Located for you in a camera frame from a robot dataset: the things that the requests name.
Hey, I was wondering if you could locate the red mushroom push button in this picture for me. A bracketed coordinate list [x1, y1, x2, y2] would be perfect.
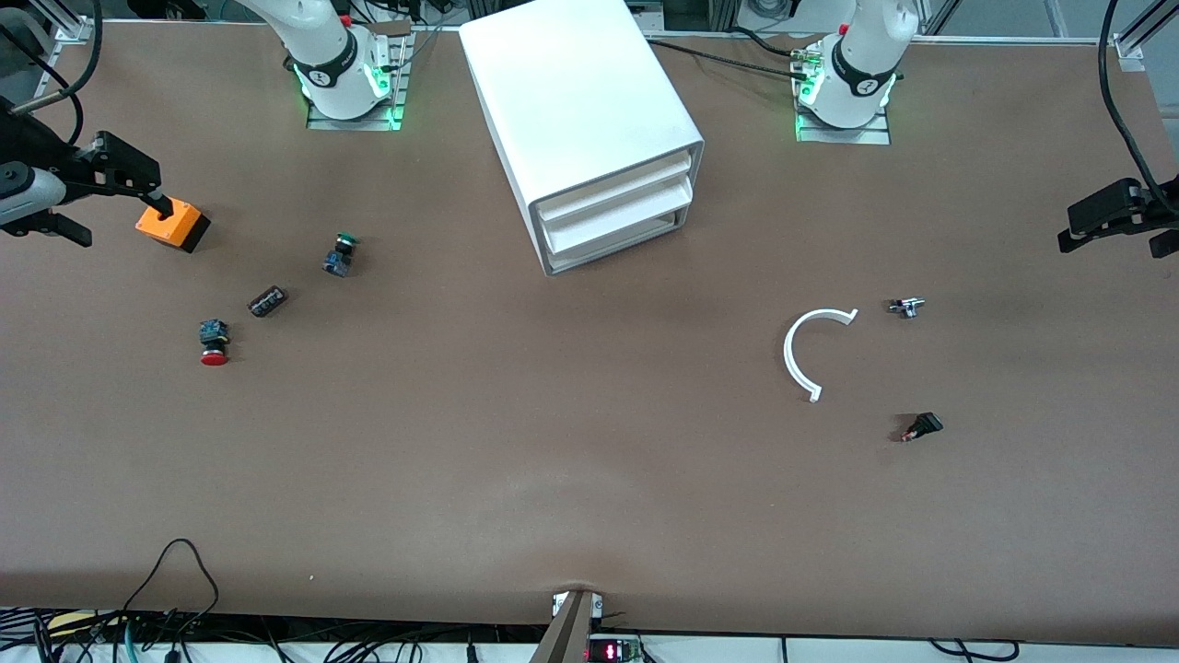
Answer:
[198, 318, 232, 368]

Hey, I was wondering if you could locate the white plastic drawer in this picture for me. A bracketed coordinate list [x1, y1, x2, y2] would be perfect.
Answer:
[547, 201, 690, 272]
[542, 177, 695, 251]
[537, 154, 695, 231]

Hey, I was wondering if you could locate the green push button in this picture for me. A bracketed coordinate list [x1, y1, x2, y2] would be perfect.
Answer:
[321, 233, 361, 279]

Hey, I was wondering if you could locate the white drawer cabinet housing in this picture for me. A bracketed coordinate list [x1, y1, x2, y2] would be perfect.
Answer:
[458, 0, 706, 278]

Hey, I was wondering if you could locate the orange and black box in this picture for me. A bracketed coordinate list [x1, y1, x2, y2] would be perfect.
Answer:
[134, 198, 213, 255]

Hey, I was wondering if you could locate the white curved plastic arc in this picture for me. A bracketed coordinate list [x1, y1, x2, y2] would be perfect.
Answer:
[782, 307, 861, 405]

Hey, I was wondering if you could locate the red digit display module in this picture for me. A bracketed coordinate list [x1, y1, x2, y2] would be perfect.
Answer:
[585, 633, 647, 663]

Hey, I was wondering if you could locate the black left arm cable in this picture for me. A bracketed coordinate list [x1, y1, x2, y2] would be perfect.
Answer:
[1099, 0, 1179, 190]

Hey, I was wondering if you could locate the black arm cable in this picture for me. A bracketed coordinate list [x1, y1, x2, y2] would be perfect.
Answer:
[1099, 0, 1179, 190]
[0, 0, 104, 144]

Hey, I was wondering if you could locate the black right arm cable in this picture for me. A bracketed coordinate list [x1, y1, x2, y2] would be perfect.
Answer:
[0, 0, 104, 144]

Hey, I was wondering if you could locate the aluminium frame profile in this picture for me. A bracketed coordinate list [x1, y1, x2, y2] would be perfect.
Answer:
[53, 0, 96, 46]
[1112, 0, 1179, 64]

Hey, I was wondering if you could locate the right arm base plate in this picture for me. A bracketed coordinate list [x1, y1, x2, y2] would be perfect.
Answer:
[306, 32, 409, 133]

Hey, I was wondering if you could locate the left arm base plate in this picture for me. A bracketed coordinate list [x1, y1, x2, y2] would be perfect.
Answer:
[794, 37, 893, 146]

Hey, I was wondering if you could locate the black rocker switch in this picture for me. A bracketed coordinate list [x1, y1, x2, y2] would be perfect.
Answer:
[900, 411, 946, 445]

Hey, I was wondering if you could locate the black looped table cable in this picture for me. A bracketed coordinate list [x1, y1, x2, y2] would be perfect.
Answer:
[120, 538, 223, 636]

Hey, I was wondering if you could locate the thin black cable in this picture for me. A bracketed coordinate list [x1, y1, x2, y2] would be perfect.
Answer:
[726, 24, 813, 60]

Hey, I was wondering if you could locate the tangled floor cable bundle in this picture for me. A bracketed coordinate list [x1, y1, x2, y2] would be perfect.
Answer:
[0, 603, 554, 663]

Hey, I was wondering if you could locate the black braided cable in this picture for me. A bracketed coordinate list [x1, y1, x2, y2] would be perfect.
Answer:
[643, 37, 810, 82]

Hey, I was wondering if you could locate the black cable under table edge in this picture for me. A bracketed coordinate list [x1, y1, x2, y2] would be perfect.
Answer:
[924, 638, 1021, 663]

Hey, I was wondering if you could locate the brown camera mount post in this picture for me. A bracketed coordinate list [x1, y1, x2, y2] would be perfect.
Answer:
[529, 588, 605, 663]

